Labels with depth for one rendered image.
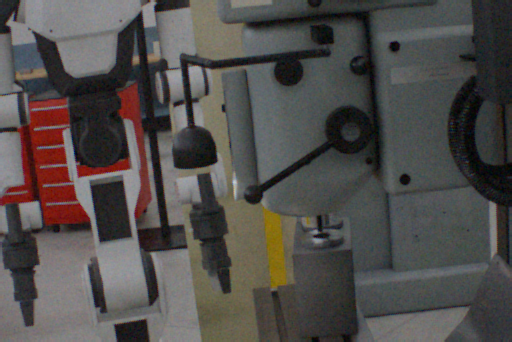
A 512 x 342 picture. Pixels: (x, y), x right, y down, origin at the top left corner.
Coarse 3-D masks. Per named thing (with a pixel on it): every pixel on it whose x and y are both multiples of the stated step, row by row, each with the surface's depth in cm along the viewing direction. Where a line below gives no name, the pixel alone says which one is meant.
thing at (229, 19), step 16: (224, 0) 121; (240, 0) 121; (256, 0) 121; (272, 0) 122; (288, 0) 122; (304, 0) 122; (336, 0) 122; (352, 0) 122; (368, 0) 122; (384, 0) 122; (400, 0) 123; (416, 0) 123; (432, 0) 123; (224, 16) 122; (240, 16) 122; (256, 16) 122; (272, 16) 122; (288, 16) 123
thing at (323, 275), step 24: (336, 216) 184; (312, 240) 170; (336, 240) 169; (312, 264) 167; (336, 264) 167; (312, 288) 169; (336, 288) 168; (312, 312) 170; (336, 312) 170; (312, 336) 171
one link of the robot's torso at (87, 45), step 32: (32, 0) 188; (64, 0) 188; (96, 0) 190; (128, 0) 192; (32, 32) 193; (64, 32) 189; (96, 32) 191; (128, 32) 196; (64, 64) 192; (96, 64) 193; (128, 64) 199; (64, 96) 197; (96, 96) 199
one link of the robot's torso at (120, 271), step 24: (72, 168) 198; (96, 192) 201; (120, 192) 203; (96, 216) 202; (120, 216) 203; (96, 240) 196; (120, 240) 200; (96, 264) 198; (120, 264) 197; (144, 264) 199; (96, 288) 195; (120, 288) 196; (144, 288) 198
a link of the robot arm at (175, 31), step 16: (160, 16) 202; (176, 16) 201; (160, 32) 203; (176, 32) 202; (192, 32) 205; (160, 48) 206; (176, 48) 203; (192, 48) 205; (160, 64) 204; (176, 64) 204; (160, 80) 202; (208, 80) 204; (160, 96) 203
